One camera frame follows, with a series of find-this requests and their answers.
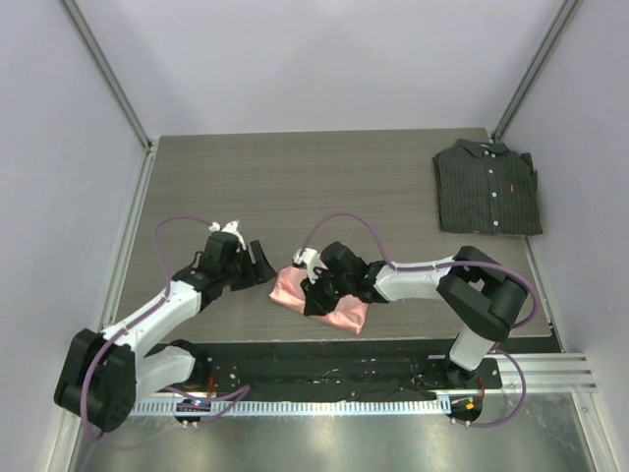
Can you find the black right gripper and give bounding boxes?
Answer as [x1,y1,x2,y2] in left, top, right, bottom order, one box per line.
[302,266,353,317]

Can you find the pink satin napkin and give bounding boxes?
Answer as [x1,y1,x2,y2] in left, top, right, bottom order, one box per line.
[269,266,369,334]

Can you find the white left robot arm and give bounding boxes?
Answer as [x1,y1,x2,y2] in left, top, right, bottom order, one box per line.
[53,230,276,433]

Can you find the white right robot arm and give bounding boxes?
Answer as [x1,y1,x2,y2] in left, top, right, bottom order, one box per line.
[293,242,533,388]

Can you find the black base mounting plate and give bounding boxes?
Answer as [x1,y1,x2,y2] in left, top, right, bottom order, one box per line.
[174,339,502,402]

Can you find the dark striped folded shirt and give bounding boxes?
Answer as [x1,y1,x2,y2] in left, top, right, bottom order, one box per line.
[432,139,543,236]

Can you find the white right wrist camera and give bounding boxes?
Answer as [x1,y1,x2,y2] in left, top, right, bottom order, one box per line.
[292,248,327,284]

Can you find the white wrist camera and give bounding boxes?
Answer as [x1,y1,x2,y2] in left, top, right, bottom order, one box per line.
[207,219,247,250]
[292,248,327,284]

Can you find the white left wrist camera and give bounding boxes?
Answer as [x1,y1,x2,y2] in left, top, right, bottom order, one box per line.
[207,219,247,250]

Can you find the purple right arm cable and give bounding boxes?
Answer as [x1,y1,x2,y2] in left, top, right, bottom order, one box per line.
[300,211,542,428]

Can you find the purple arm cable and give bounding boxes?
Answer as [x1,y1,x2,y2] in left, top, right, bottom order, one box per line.
[81,215,253,442]
[300,211,542,428]

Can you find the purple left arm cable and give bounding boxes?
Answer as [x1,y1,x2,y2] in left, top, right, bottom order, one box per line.
[81,215,253,442]

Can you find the white slotted cable duct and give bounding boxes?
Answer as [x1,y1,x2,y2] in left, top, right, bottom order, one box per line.
[130,395,451,418]

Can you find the right aluminium frame post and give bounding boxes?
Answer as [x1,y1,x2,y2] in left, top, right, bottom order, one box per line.
[489,0,582,142]

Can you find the aluminium frame post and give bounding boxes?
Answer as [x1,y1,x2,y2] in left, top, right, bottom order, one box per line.
[489,0,582,142]
[58,0,152,152]

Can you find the left aluminium frame post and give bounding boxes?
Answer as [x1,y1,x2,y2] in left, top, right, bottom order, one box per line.
[58,0,152,152]

